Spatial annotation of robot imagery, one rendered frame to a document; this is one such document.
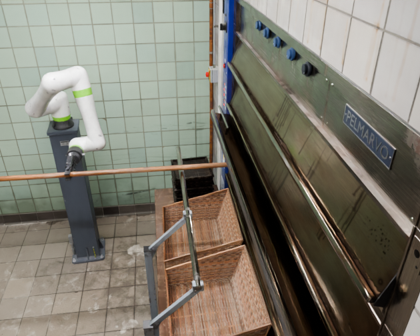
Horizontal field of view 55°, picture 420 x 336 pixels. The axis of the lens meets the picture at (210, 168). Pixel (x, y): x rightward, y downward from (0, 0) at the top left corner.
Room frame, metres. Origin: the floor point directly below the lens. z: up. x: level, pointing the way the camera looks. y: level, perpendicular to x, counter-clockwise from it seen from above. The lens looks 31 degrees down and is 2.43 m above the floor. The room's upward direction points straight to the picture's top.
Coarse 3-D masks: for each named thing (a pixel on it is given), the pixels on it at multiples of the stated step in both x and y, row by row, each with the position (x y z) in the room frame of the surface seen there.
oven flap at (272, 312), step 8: (232, 184) 2.24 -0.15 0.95; (232, 192) 2.15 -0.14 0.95; (240, 208) 1.97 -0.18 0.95; (240, 216) 1.90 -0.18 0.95; (240, 224) 1.84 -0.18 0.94; (248, 232) 1.75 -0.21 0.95; (248, 240) 1.69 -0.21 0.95; (248, 248) 1.63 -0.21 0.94; (256, 256) 1.56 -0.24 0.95; (256, 264) 1.50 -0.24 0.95; (256, 272) 1.45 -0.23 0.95; (264, 280) 1.40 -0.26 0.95; (264, 288) 1.35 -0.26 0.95; (264, 296) 1.30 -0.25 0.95; (272, 304) 1.25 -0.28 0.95; (272, 312) 1.21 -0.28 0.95; (272, 320) 1.17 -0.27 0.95; (280, 328) 1.12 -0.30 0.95
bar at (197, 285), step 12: (180, 156) 2.23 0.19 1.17; (180, 180) 1.96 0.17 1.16; (192, 216) 1.64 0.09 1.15; (192, 228) 1.52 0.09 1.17; (192, 240) 1.43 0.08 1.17; (144, 252) 1.60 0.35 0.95; (192, 252) 1.35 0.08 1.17; (192, 264) 1.28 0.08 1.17; (192, 288) 1.18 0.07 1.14; (156, 300) 1.60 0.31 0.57; (180, 300) 1.16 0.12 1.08; (156, 312) 1.60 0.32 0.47; (168, 312) 1.15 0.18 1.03; (144, 324) 1.14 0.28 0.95; (156, 324) 1.14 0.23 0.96
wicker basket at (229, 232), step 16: (224, 192) 2.34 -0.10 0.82; (176, 208) 2.30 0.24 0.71; (208, 208) 2.32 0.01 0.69; (224, 208) 2.27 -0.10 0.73; (192, 224) 2.27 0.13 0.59; (208, 224) 2.27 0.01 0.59; (224, 224) 2.16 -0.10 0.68; (176, 240) 2.10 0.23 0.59; (208, 240) 2.10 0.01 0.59; (224, 240) 2.06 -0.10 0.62; (240, 240) 1.80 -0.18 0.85; (176, 256) 1.94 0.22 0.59; (224, 272) 1.79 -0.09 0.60
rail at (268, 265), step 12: (216, 120) 2.20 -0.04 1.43; (228, 156) 1.77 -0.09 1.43; (240, 192) 1.45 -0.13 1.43; (252, 216) 1.28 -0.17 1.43; (252, 228) 1.22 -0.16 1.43; (264, 252) 1.07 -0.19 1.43; (264, 264) 1.03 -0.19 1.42; (276, 288) 0.91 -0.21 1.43; (288, 312) 0.81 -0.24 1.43; (288, 324) 0.77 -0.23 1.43
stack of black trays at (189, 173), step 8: (176, 160) 2.64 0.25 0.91; (184, 160) 2.65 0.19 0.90; (192, 160) 2.65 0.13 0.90; (200, 160) 2.65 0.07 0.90; (208, 168) 2.54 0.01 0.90; (176, 176) 2.41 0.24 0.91; (192, 176) 2.43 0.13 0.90; (200, 176) 2.41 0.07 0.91; (208, 176) 2.41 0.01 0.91; (176, 184) 2.38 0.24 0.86; (192, 184) 2.40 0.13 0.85; (200, 184) 2.41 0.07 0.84; (208, 184) 2.41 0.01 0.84; (176, 192) 2.38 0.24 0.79; (192, 192) 2.40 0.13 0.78; (200, 192) 2.41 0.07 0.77; (208, 192) 2.41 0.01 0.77; (176, 200) 2.38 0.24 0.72; (192, 208) 2.40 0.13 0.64
